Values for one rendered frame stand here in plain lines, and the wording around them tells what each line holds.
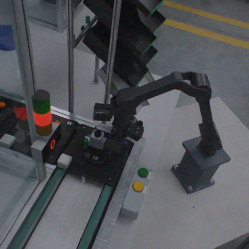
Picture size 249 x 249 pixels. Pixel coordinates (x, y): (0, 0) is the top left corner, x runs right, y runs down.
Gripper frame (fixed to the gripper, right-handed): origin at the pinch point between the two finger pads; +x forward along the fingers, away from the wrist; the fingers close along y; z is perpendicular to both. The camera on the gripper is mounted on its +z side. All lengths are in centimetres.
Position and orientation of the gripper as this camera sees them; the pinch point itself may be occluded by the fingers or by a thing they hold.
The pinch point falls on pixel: (117, 140)
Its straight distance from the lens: 121.8
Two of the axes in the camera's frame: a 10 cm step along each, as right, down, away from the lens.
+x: -1.2, 6.5, 7.5
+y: 3.2, -6.9, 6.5
